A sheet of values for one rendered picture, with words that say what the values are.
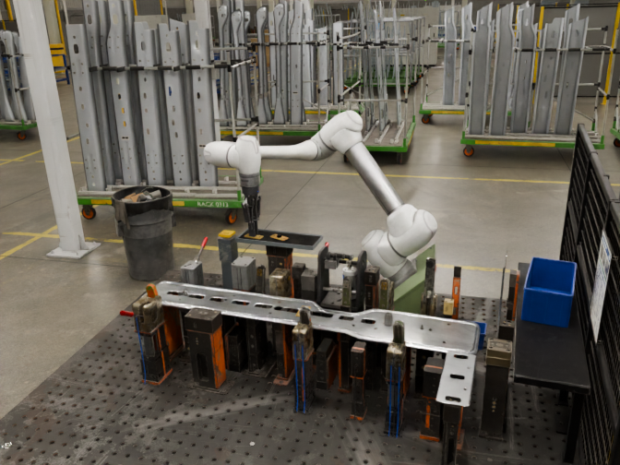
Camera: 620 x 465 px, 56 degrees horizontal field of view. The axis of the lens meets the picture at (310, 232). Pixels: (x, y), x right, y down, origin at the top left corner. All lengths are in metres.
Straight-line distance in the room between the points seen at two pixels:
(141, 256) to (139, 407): 2.70
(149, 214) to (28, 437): 2.73
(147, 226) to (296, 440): 3.06
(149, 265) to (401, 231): 2.78
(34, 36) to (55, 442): 3.87
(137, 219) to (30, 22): 1.86
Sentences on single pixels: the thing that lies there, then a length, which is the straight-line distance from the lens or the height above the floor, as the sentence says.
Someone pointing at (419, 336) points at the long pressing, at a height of 1.00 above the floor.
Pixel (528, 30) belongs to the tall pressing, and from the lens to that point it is 9.17.
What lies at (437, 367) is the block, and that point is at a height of 0.98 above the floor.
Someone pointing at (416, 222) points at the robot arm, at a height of 1.17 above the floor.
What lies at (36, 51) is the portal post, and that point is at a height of 1.84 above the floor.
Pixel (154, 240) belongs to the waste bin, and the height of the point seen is 0.37.
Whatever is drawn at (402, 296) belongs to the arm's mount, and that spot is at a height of 0.85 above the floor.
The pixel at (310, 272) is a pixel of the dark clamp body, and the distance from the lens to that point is 2.46.
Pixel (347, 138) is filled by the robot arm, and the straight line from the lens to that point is 2.83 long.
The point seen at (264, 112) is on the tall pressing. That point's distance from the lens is 9.99.
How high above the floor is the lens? 2.12
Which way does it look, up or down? 21 degrees down
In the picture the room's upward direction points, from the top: 2 degrees counter-clockwise
